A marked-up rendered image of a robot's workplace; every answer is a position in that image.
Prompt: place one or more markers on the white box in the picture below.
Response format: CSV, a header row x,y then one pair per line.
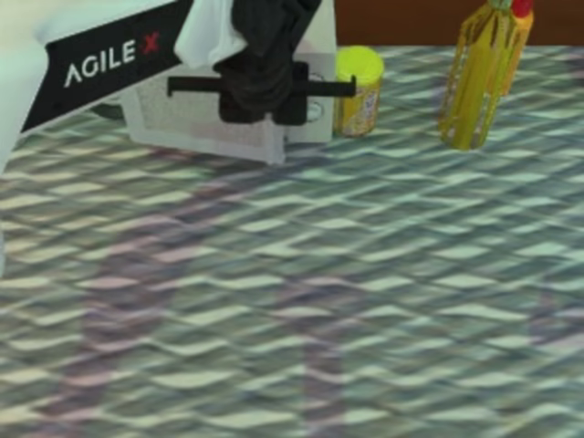
x,y
205,123

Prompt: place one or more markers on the yellow can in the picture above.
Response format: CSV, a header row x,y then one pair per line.
x,y
358,91

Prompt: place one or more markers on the yellow ribbed bottle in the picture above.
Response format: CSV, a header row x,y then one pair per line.
x,y
474,82

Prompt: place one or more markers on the orange bottle with red cap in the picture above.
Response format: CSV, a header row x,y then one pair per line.
x,y
518,41

